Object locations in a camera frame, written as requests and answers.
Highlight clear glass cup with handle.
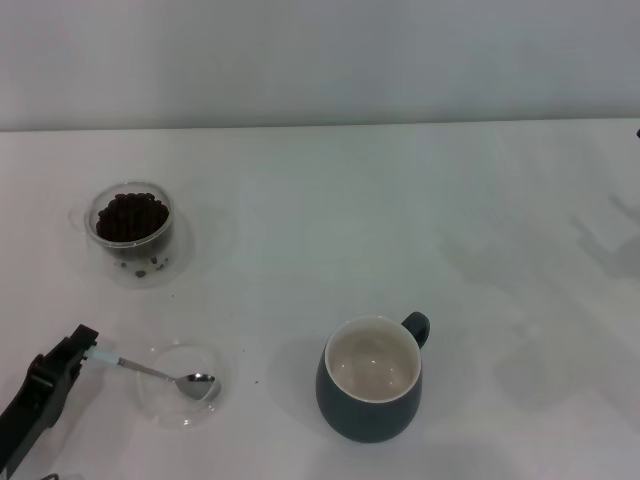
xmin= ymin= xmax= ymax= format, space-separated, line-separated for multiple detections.
xmin=67 ymin=182 xmax=177 ymax=265

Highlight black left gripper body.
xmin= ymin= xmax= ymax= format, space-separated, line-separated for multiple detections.
xmin=0 ymin=373 xmax=59 ymax=480

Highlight empty clear glass saucer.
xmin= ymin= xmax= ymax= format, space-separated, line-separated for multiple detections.
xmin=135 ymin=339 xmax=233 ymax=432

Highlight blue handled metal spoon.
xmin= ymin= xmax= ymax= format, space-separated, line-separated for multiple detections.
xmin=84 ymin=348 xmax=217 ymax=401

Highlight coffee beans pile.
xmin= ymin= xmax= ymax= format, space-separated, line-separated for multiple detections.
xmin=95 ymin=191 xmax=169 ymax=243

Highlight dark green ceramic mug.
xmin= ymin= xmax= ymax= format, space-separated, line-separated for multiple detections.
xmin=314 ymin=310 xmax=432 ymax=444

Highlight clear glass saucer with beans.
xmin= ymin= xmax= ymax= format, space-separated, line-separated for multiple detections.
xmin=84 ymin=209 xmax=194 ymax=291

